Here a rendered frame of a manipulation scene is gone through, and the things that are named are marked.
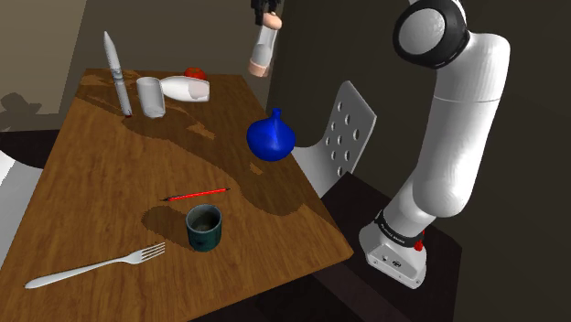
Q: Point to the white and tan pepper grinder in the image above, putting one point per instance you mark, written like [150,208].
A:
[264,44]

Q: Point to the white lying vase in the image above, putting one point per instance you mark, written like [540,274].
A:
[184,88]

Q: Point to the dark green mug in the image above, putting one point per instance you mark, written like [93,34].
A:
[204,228]

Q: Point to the red tomato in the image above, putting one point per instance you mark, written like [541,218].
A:
[195,73]

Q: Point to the white toy rocket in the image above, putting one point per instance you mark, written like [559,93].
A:
[117,76]

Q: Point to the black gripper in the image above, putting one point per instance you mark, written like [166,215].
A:
[263,5]

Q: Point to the white cup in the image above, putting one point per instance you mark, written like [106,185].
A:
[150,97]

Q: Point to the blue round vase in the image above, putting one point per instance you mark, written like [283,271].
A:
[270,140]

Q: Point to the white chair with holes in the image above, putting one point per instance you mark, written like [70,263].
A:
[339,142]

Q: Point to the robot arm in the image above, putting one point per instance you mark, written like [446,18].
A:
[450,134]

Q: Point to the wooden table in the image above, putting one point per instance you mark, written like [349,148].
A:
[111,178]

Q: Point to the red pen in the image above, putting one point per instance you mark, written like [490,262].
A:
[196,194]

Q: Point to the silver fork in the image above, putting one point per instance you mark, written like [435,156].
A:
[89,267]

